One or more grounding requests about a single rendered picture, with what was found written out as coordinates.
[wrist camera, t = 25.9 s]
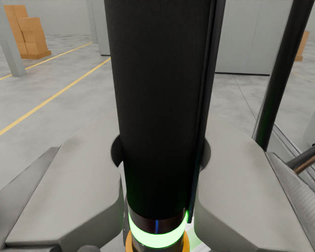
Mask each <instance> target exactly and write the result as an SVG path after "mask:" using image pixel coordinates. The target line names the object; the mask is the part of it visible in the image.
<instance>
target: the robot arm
mask: <svg viewBox="0 0 315 252"><path fill-rule="evenodd" d="M122 161H123V156H122V147H121V139H120V130H119V122H118V114H117V109H114V110H112V111H111V112H109V113H107V114H105V115H103V116H102V117H100V118H98V119H96V120H94V121H93V122H91V123H89V124H87V125H86V126H84V127H83V128H81V129H80V130H78V131H77V132H76V133H74V134H73V135H72V136H71V137H69V138H68V139H67V140H66V141H65V142H64V143H63V144H62V145H61V146H57V147H50V148H49V149H48V150H47V151H46V152H45V153H43V154H42V155H41V156H40V157H39V158H38V159H36V160H35V161H34V162H33V163H32V164H30V165H29V166H28V167H27V168H26V169H25V170H23V171H22V172H21V173H20V174H19V175H18V176H16V177H15V178H14V179H13V180H12V181H11V182H9V183H8V184H7V185H6V186H5V187H4V188H2V189H1V190H0V252H101V250H100V248H102V247H103V246H104V245H106V244H107V243H109V242H110V241H111V240H113V239H114V238H115V237H117V236H118V235H119V234H120V233H121V231H122V229H123V226H124V209H125V202H124V194H123V186H122V178H121V172H120V170H119V169H118V167H119V165H120V164H121V162H122ZM201 166H202V167H203V170H202V171H201V172H200V173H199V177H198V184H197V190H196V197H195V204H194V226H193V228H194V232H195V234H196V236H197V237H198V238H199V239H200V240H201V241H202V242H203V243H204V244H205V245H207V246H208V247H209V248H210V249H211V250H212V251H214V252H315V190H313V189H312V188H311V187H310V186H309V185H308V184H307V183H306V182H305V181H304V180H303V179H302V178H301V177H300V176H299V175H298V174H296V173H295V172H294V171H293V170H292V169H291V168H290V167H289V166H288V165H287V164H286V163H285V162H284V161H283V160H282V159H281V158H279V157H278V156H277V155H276V154H275V153H274V152H265V151H264V150H263V149H262V148H261V147H260V146H259V145H258V144H257V143H256V142H255V141H254V140H253V139H252V138H251V137H249V136H248V135H247V134H246V133H244V132H243V131H242V130H240V129H239V128H237V127H236V126H234V125H233V124H231V123H229V122H228V121H226V120H225V119H223V118H221V117H220V116H218V115H216V114H215V113H213V112H212V111H210V110H209V112H208V119H207V125H206V132H205V138H204V145H203V151H202V158H201Z"/></svg>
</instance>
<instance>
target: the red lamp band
mask: <svg viewBox="0 0 315 252"><path fill-rule="evenodd" d="M126 198H127V206H128V213H129V216H130V219H131V220H132V222H133V223H134V224H135V225H136V226H137V227H138V228H139V229H141V230H143V231H145V232H148V233H152V234H163V233H168V232H170V231H172V230H174V229H176V228H177V227H178V226H179V225H180V224H181V223H182V222H183V221H184V219H185V217H186V214H187V208H188V200H189V195H188V199H187V202H186V204H185V206H184V208H183V209H182V210H181V211H180V212H179V213H177V214H176V215H174V216H172V217H169V218H165V219H150V218H146V217H144V216H141V215H140V214H138V213H137V212H135V211H134V210H133V209H132V207H131V206H130V204H129V202H128V197H127V193H126Z"/></svg>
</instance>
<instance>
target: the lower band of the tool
mask: <svg viewBox="0 0 315 252"><path fill-rule="evenodd" d="M125 250H126V252H133V249H132V235H131V230H130V231H129V233H128V235H127V238H126V243H125ZM182 252H190V241H189V237H188V234H187V232H186V230H185V229H184V237H183V250H182Z"/></svg>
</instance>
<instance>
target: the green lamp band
mask: <svg viewBox="0 0 315 252"><path fill-rule="evenodd" d="M186 216H187V215H186ZM186 216H185V218H184V220H183V222H182V224H181V225H180V226H179V227H178V228H177V229H175V230H174V231H172V232H170V233H167V234H161V235H154V234H149V233H146V232H143V231H141V230H140V229H138V228H137V227H136V226H135V225H134V223H133V222H132V220H131V218H130V215H129V223H130V228H131V231H132V233H133V235H134V236H135V238H136V239H137V240H138V241H140V242H141V243H142V244H144V245H146V246H149V247H153V248H162V247H166V246H169V245H171V244H173V243H174V242H176V241H177V240H178V239H179V238H180V237H181V235H182V234H183V232H184V229H185V224H186Z"/></svg>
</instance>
